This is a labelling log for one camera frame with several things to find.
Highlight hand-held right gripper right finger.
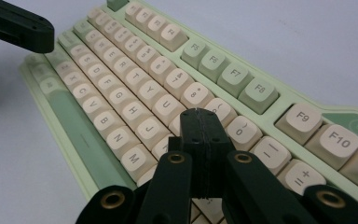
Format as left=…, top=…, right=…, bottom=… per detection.
left=197, top=107, right=236, bottom=200

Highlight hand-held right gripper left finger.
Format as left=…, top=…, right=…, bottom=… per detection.
left=169, top=107, right=207, bottom=199

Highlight green and cream keyboard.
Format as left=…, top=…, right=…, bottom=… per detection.
left=19, top=0, right=358, bottom=224

